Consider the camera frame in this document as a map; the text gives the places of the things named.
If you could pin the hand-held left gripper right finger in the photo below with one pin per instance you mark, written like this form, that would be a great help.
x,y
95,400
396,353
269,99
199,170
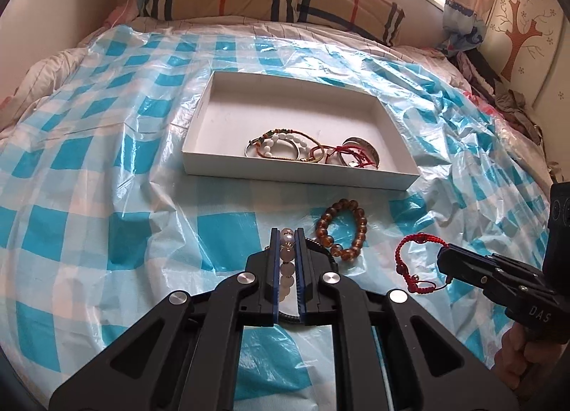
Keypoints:
x,y
303,295

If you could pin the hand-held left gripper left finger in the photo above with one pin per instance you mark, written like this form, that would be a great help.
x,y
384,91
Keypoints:
x,y
274,299

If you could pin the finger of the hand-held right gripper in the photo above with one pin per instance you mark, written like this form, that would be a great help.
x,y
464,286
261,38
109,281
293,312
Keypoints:
x,y
472,266

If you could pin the black bangle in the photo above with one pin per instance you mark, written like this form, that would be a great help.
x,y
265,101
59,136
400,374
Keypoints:
x,y
290,317

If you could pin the wide silver bangle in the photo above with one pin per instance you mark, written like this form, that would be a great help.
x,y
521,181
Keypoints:
x,y
363,143

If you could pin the white cardboard box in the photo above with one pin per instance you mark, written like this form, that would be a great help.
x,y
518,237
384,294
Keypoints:
x,y
276,108

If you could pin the person's right hand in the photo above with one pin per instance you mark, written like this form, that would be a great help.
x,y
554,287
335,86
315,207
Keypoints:
x,y
512,357

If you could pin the pile of dark clothes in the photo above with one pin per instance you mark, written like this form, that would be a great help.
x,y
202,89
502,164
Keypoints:
x,y
503,99

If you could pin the blue checked plastic sheet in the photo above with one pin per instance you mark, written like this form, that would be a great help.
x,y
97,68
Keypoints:
x,y
111,197

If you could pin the cream panel with tree decal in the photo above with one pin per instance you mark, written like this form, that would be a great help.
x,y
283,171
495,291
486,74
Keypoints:
x,y
525,32

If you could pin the patterned curtain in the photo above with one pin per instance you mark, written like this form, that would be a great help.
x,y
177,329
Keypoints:
x,y
472,1

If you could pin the pink cloth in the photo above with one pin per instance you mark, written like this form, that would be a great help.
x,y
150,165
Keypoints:
x,y
118,14

